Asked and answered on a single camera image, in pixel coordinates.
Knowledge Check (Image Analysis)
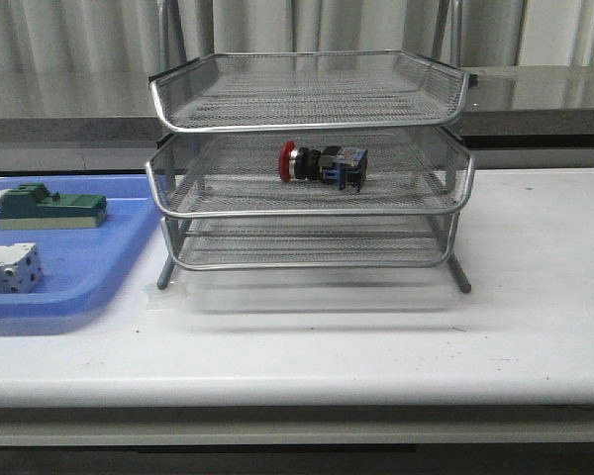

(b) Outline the white circuit breaker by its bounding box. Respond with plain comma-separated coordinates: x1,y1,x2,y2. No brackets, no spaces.
0,242,43,294

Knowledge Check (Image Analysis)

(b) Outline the silver mesh tray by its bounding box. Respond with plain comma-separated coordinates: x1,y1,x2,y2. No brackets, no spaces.
161,214,459,271
148,50,474,134
146,127,475,218

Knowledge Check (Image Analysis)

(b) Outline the green electrical switch module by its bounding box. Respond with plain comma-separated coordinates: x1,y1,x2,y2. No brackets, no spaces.
0,183,108,231

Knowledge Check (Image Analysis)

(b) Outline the red emergency stop button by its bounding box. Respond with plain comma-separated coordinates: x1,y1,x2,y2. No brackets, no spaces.
278,141,368,193

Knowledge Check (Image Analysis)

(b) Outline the blue plastic tray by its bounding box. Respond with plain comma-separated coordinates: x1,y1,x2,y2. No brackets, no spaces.
0,174,159,319

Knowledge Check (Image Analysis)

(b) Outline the silver mesh top tray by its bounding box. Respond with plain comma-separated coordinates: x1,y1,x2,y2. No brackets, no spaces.
148,50,474,134

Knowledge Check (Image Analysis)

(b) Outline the grey metal rack frame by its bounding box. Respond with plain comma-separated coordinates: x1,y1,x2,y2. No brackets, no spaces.
147,0,478,294

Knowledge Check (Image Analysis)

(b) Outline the silver mesh bottom tray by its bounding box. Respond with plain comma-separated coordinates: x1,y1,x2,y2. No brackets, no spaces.
161,214,459,271

